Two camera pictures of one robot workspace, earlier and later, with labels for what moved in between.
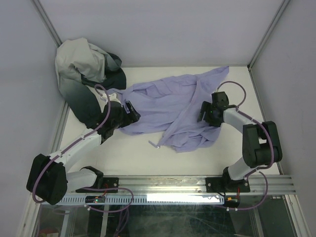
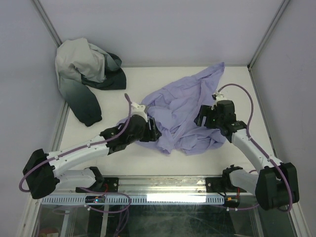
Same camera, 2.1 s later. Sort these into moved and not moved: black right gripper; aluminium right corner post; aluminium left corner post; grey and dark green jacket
Moved: black right gripper
Not moved: aluminium left corner post; grey and dark green jacket; aluminium right corner post
